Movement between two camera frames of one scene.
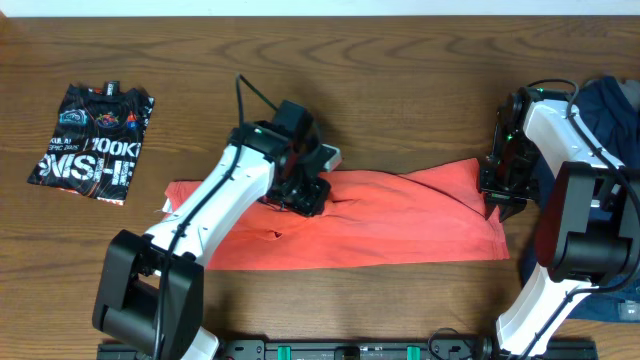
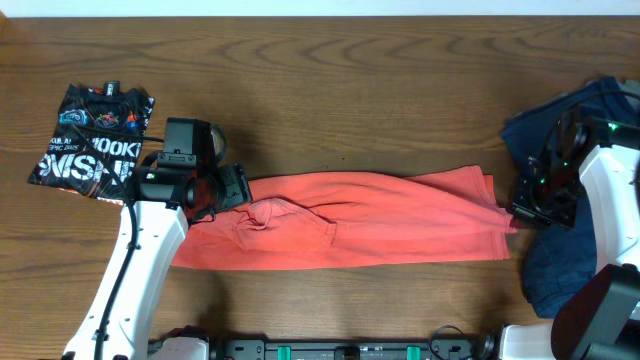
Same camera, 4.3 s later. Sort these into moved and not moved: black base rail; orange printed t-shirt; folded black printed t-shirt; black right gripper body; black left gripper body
Moved: black left gripper body; black right gripper body
Not moved: folded black printed t-shirt; orange printed t-shirt; black base rail
